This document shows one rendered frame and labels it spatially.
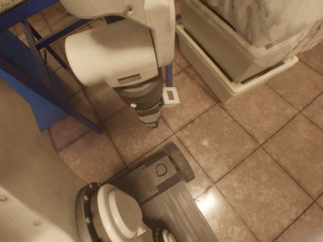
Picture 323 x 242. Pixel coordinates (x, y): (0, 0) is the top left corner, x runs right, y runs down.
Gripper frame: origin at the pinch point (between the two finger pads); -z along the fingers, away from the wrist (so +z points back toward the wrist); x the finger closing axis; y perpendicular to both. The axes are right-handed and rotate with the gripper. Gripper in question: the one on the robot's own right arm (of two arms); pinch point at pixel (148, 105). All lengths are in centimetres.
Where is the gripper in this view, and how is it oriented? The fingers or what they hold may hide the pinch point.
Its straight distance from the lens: 41.9
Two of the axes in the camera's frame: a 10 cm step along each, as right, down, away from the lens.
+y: -9.7, 2.5, 0.4
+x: -2.3, -9.3, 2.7
